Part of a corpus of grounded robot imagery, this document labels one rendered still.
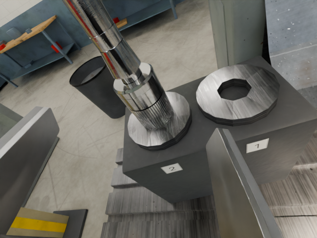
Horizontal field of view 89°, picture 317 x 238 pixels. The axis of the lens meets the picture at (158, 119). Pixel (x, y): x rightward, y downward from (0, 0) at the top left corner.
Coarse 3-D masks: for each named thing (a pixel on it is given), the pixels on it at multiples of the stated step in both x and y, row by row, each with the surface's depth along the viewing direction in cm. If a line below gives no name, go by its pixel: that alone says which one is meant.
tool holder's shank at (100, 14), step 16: (64, 0) 11; (80, 0) 11; (96, 0) 11; (80, 16) 11; (96, 16) 12; (96, 32) 12; (112, 32) 13; (112, 48) 13; (128, 48) 14; (112, 64) 14; (128, 64) 14; (128, 80) 16
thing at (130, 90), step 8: (144, 64) 17; (144, 72) 16; (152, 72) 16; (120, 80) 17; (136, 80) 16; (144, 80) 15; (152, 80) 16; (120, 88) 16; (128, 88) 15; (136, 88) 15; (144, 88) 15; (120, 96) 16; (128, 96) 16; (136, 96) 16
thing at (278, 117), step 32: (256, 64) 22; (192, 96) 23; (224, 96) 21; (256, 96) 18; (288, 96) 18; (128, 128) 22; (160, 128) 20; (192, 128) 20; (224, 128) 18; (256, 128) 17; (288, 128) 16; (128, 160) 21; (160, 160) 19; (192, 160) 19; (256, 160) 21; (288, 160) 22; (160, 192) 27; (192, 192) 29
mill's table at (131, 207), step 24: (312, 144) 30; (120, 168) 44; (312, 168) 29; (120, 192) 39; (144, 192) 37; (264, 192) 29; (288, 192) 27; (312, 192) 26; (120, 216) 37; (144, 216) 35; (168, 216) 33; (192, 216) 32; (216, 216) 30; (288, 216) 27; (312, 216) 25
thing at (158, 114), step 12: (156, 84) 16; (144, 96) 16; (156, 96) 17; (132, 108) 17; (144, 108) 17; (156, 108) 18; (168, 108) 19; (144, 120) 19; (156, 120) 19; (168, 120) 20
